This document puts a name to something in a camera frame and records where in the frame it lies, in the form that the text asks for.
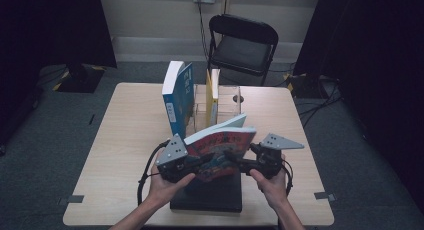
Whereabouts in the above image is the black floor cable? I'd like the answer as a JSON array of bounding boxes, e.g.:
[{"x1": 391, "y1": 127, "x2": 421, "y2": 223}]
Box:
[{"x1": 297, "y1": 74, "x2": 343, "y2": 128}]

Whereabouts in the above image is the black stand base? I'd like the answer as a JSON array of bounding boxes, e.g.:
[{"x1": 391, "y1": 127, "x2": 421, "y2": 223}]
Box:
[
  {"x1": 52, "y1": 62, "x2": 106, "y2": 94},
  {"x1": 282, "y1": 72, "x2": 335, "y2": 100}
]

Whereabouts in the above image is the black socket cable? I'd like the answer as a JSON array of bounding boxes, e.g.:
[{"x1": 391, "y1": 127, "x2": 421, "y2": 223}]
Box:
[{"x1": 196, "y1": 0, "x2": 210, "y2": 62}]

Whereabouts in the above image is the black hardcover book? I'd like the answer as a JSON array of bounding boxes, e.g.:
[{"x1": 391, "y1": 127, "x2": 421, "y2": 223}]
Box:
[{"x1": 169, "y1": 171, "x2": 244, "y2": 214}]

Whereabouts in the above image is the thick blue book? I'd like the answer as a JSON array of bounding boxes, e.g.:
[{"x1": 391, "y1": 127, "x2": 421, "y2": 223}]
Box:
[{"x1": 161, "y1": 60, "x2": 196, "y2": 140}]

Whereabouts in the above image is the black folding chair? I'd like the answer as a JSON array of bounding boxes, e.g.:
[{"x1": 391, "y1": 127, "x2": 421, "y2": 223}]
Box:
[{"x1": 205, "y1": 13, "x2": 280, "y2": 87}]

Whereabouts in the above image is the clear acrylic book rack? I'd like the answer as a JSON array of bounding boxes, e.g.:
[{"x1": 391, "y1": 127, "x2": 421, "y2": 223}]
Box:
[{"x1": 191, "y1": 84, "x2": 243, "y2": 132}]

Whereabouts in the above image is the grey tape piece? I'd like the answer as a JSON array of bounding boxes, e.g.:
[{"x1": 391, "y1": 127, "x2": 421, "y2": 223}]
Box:
[
  {"x1": 57, "y1": 194, "x2": 85, "y2": 206},
  {"x1": 313, "y1": 191, "x2": 337, "y2": 203}
]

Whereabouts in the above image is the left hand-held gripper black cable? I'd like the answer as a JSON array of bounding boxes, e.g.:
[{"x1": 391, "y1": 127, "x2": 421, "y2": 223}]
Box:
[{"x1": 136, "y1": 139, "x2": 171, "y2": 206}]

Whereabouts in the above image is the person's left hand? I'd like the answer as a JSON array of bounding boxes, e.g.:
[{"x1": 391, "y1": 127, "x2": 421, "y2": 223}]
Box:
[{"x1": 146, "y1": 172, "x2": 197, "y2": 208}]

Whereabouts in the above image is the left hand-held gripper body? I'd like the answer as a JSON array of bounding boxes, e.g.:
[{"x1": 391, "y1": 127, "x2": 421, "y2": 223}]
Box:
[{"x1": 154, "y1": 133, "x2": 201, "y2": 184}]

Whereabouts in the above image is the black curtain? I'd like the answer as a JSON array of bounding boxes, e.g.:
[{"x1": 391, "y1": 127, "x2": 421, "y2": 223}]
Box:
[
  {"x1": 293, "y1": 0, "x2": 424, "y2": 212},
  {"x1": 0, "y1": 0, "x2": 118, "y2": 148}
]

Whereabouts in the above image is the yellow picture-cover book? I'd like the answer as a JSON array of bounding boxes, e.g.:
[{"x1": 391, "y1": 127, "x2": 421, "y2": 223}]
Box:
[{"x1": 205, "y1": 68, "x2": 221, "y2": 127}]

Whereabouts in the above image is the right hand-held gripper black cable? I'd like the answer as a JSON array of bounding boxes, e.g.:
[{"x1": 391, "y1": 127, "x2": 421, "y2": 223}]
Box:
[{"x1": 281, "y1": 159, "x2": 295, "y2": 196}]

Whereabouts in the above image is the person's right hand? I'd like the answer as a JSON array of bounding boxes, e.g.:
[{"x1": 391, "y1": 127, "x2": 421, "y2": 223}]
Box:
[{"x1": 249, "y1": 153, "x2": 290, "y2": 211}]

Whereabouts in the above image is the hand-held gripper black cable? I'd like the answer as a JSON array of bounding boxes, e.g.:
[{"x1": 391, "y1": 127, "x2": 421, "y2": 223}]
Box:
[
  {"x1": 281, "y1": 159, "x2": 295, "y2": 196},
  {"x1": 136, "y1": 139, "x2": 171, "y2": 206}
]

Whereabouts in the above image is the red book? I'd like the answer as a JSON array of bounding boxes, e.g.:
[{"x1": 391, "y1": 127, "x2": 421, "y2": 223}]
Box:
[{"x1": 183, "y1": 113, "x2": 258, "y2": 184}]

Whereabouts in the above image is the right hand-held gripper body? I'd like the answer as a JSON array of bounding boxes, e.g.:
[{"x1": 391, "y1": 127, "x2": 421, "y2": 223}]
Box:
[{"x1": 239, "y1": 132, "x2": 305, "y2": 180}]

